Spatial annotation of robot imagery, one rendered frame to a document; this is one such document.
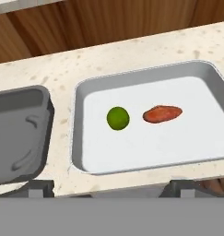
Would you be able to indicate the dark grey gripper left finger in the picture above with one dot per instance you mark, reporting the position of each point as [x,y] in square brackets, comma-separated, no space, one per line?
[39,188]

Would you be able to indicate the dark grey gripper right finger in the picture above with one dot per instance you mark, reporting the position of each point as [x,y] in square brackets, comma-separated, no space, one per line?
[184,188]

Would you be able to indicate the grey tupperware container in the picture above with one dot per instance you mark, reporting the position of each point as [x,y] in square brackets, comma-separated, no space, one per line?
[18,135]

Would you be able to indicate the white tupperware container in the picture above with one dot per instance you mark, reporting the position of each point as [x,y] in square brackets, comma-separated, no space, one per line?
[153,129]

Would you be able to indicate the orange sweet potato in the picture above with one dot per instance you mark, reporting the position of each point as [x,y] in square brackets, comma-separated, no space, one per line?
[162,114]

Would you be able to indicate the green lime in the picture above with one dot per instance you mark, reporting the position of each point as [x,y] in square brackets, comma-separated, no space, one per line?
[118,118]

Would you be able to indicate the wooden cabinet front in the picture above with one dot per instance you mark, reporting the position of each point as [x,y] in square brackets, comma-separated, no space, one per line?
[110,24]

